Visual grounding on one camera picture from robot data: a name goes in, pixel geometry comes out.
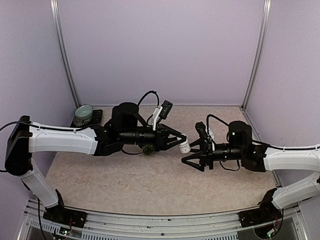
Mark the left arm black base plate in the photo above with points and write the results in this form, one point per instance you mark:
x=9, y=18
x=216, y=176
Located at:
x=68, y=217

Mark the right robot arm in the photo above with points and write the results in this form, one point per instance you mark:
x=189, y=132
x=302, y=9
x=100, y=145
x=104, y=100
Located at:
x=260, y=157

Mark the aluminium front rail frame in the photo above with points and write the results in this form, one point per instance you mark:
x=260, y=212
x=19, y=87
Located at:
x=104, y=225

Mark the right aluminium corner post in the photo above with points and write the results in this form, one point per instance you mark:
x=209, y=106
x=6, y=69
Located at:
x=258, y=53

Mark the white pill bottle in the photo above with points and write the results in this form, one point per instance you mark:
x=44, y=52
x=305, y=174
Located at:
x=184, y=147

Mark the green pill organizer box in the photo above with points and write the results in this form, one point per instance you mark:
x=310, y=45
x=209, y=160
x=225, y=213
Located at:
x=147, y=149

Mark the light green ceramic bowl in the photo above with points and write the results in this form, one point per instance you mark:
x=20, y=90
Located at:
x=84, y=112

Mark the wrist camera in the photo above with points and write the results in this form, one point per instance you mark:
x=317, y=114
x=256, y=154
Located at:
x=204, y=132
x=160, y=113

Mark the black patterned tray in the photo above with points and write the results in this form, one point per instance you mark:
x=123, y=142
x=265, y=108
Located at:
x=95, y=119

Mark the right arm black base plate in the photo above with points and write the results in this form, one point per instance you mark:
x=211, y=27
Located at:
x=258, y=216

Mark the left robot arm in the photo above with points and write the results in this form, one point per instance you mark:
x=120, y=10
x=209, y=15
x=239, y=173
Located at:
x=126, y=127

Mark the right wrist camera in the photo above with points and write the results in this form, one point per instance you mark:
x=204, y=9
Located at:
x=204, y=132

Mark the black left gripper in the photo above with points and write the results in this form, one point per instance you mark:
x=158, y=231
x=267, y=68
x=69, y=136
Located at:
x=162, y=132

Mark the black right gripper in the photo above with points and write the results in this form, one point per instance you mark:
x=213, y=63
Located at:
x=206, y=156

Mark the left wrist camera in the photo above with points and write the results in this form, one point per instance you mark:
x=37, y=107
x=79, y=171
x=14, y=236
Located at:
x=160, y=113

